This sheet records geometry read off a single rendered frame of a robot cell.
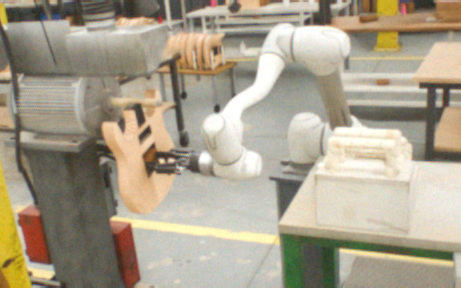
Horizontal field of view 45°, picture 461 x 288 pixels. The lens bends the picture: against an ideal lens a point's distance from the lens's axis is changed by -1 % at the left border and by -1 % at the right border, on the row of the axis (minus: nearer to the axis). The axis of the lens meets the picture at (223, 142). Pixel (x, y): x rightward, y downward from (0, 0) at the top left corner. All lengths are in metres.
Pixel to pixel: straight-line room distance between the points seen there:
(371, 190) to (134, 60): 0.84
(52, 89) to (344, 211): 1.13
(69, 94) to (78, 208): 0.48
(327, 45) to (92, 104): 0.88
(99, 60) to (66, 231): 0.79
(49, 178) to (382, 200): 1.29
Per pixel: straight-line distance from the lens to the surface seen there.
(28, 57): 2.20
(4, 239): 1.28
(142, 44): 1.81
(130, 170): 1.94
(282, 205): 2.73
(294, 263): 1.84
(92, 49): 1.91
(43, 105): 2.16
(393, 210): 1.68
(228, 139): 1.74
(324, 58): 2.12
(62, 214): 2.35
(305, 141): 2.60
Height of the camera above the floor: 1.78
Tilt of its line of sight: 20 degrees down
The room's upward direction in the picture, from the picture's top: 6 degrees counter-clockwise
